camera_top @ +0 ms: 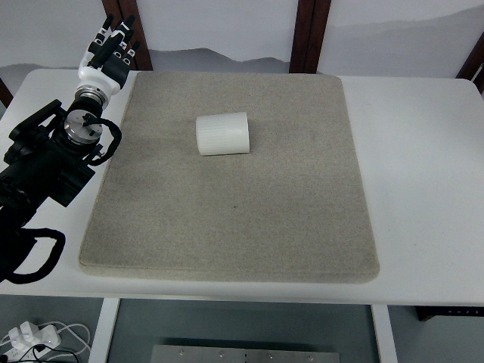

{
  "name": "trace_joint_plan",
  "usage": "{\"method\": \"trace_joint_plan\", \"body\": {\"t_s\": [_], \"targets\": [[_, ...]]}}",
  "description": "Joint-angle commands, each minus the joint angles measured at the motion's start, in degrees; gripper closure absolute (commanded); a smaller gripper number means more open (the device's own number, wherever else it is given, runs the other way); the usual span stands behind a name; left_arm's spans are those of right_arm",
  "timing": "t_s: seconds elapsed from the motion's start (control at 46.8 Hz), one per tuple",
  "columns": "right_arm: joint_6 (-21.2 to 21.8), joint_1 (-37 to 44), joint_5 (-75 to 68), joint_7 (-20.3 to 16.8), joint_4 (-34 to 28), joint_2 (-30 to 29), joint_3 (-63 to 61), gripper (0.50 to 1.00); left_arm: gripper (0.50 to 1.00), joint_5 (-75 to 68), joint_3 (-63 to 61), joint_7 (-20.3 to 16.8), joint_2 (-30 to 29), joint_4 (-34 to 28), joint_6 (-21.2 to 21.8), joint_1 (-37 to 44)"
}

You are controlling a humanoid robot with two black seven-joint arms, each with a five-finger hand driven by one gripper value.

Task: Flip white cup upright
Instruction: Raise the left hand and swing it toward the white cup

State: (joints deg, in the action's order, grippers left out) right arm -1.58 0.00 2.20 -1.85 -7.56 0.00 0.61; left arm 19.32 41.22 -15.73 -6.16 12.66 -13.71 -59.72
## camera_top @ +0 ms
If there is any black sleeved arm cable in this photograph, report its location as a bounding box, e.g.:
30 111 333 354
0 227 67 284

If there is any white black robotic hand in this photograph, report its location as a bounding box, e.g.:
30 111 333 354
77 14 141 95

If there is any white table leg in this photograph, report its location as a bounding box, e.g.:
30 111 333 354
371 305 398 363
88 298 120 363

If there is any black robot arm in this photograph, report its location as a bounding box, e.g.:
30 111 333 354
1 15 141 284

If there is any white ribbed cup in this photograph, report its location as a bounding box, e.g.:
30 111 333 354
195 112 250 156

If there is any grey felt mat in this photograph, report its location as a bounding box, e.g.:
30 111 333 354
79 72 380 283

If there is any dark wooden furniture corner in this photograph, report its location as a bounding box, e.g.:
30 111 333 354
415 306 484 321

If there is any white power strip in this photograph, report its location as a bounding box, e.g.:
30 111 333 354
1 321 61 362

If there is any dark wooden frame post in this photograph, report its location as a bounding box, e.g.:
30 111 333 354
0 79 14 107
101 0 154 72
289 0 332 74
456 33 484 94

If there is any white power cable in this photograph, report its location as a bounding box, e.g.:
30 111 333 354
36 321 92 357

